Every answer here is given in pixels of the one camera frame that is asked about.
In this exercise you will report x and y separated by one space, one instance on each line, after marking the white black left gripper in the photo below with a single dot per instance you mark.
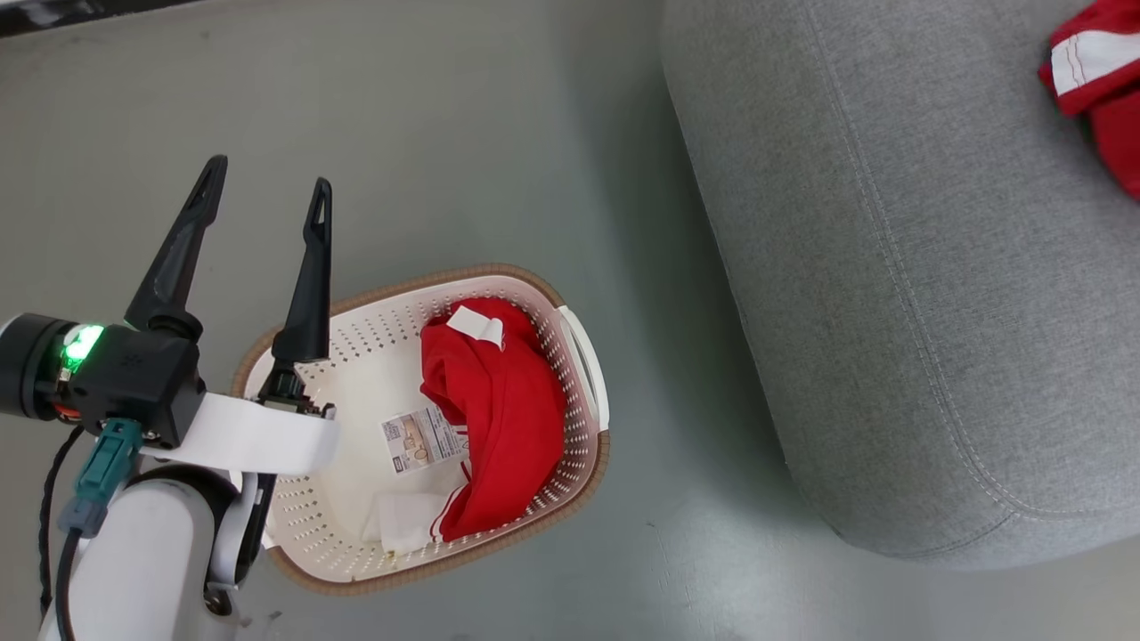
142 383

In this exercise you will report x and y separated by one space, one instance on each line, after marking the red garment with white tab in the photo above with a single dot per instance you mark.
508 418

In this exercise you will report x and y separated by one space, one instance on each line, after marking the red garment with white stripe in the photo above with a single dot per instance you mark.
1118 133

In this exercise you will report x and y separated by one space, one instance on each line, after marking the grey fabric sofa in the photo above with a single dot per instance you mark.
891 267

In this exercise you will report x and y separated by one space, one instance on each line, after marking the cream perforated laundry basket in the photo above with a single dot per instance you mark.
356 374

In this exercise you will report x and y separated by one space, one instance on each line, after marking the paper barcode label sticker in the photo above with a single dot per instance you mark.
419 441

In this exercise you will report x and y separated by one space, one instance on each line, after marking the black baseboard strip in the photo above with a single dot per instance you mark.
53 13

